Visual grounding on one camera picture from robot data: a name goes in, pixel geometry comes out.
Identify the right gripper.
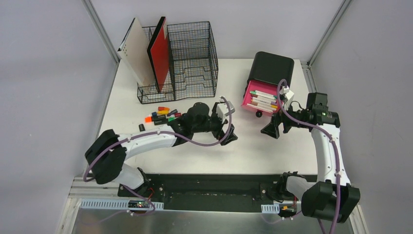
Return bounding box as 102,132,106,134
261,100,309,139

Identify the yellow cap white marker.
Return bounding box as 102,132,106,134
247,103,277,113

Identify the brown cap white marker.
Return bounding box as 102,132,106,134
250,101,278,109

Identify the purple cap white marker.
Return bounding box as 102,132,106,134
250,99,277,108

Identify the teal cap white marker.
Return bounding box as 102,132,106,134
249,90,277,100

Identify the red brown cap marker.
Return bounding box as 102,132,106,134
251,97,277,105

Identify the black pink drawer unit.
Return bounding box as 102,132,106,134
242,51,295,118

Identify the green cap black marker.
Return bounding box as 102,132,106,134
153,117,175,125

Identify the orange cap black marker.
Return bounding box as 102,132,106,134
145,115,166,123

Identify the black blue marker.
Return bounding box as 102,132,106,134
138,124,146,132

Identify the red A4 folder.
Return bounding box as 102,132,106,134
147,16,169,93

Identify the white A4 folder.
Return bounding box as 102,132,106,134
117,18,155,86

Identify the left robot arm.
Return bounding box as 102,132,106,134
83,100,237,197

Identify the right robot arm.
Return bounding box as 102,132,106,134
261,92,360,223

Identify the yellow highlighter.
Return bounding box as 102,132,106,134
157,110,169,115

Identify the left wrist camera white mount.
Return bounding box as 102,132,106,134
216,101,235,123

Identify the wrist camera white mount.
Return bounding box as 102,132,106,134
278,86,295,109
216,101,235,123

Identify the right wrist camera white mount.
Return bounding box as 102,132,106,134
278,86,295,109

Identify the black mounting base plate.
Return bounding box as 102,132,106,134
117,174,315,214

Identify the black wire mesh desk organizer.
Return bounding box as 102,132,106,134
137,21,219,104

